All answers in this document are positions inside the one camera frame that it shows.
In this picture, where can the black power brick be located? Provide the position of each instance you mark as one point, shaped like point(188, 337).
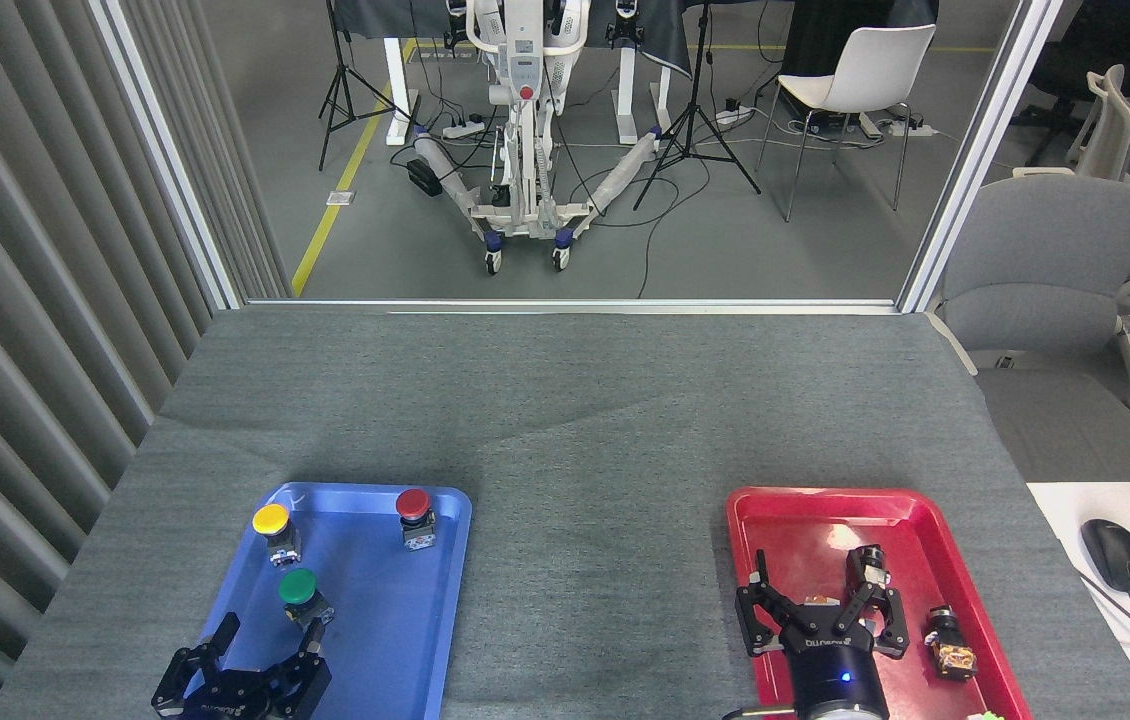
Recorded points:
point(424, 177)

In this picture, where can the black office chair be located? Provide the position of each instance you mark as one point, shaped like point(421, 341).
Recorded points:
point(1075, 60)

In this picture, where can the white wheeled stand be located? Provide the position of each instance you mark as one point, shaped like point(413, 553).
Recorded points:
point(525, 70)

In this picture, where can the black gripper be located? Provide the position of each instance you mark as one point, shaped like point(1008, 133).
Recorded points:
point(835, 680)
point(230, 702)

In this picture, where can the grey office chair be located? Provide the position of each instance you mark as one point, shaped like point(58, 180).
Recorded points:
point(1045, 260)

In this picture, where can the silver floor socket plate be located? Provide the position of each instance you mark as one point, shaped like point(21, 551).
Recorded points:
point(341, 198)

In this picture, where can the white plastic chair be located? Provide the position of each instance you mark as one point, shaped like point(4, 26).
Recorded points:
point(870, 70)

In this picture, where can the blue plastic tray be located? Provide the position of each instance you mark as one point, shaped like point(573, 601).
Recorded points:
point(385, 620)

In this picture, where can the white power strip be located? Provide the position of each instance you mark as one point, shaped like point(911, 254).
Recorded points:
point(905, 127)
point(733, 115)
point(463, 129)

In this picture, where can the white office chair with headrest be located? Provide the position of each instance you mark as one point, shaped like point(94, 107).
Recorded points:
point(1110, 125)

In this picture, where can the black switch with silver collar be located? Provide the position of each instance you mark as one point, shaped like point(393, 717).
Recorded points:
point(870, 560)

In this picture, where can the small green item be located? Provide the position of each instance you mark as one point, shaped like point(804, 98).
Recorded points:
point(989, 716)

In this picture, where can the red push button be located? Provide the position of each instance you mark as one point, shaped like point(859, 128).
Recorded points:
point(413, 505)

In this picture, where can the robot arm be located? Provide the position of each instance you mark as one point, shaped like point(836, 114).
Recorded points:
point(845, 715)

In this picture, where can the red plastic tray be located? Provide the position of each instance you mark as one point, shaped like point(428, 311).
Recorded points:
point(805, 530)

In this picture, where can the silver frame rail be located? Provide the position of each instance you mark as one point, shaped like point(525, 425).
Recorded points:
point(575, 304)

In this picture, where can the grey felt table cloth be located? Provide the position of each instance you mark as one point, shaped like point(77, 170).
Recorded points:
point(575, 420)

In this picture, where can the black desk drape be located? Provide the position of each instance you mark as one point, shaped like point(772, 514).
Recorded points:
point(375, 15)

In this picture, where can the green push button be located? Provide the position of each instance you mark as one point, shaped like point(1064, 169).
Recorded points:
point(297, 586)

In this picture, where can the silver frame post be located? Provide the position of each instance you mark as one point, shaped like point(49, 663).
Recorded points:
point(975, 160)
point(165, 160)

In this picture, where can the white desk leg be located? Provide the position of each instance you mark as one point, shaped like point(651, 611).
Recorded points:
point(397, 90)
point(630, 95)

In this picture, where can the yellow push button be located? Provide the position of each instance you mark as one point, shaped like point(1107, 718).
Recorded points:
point(271, 520)

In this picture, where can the black computer mouse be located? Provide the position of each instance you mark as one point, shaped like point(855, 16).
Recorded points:
point(1115, 555)

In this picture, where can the black switch with orange base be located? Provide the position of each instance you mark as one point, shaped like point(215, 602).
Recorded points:
point(950, 645)

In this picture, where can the black tripod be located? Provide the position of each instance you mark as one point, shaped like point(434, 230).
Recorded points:
point(693, 120)
point(340, 80)

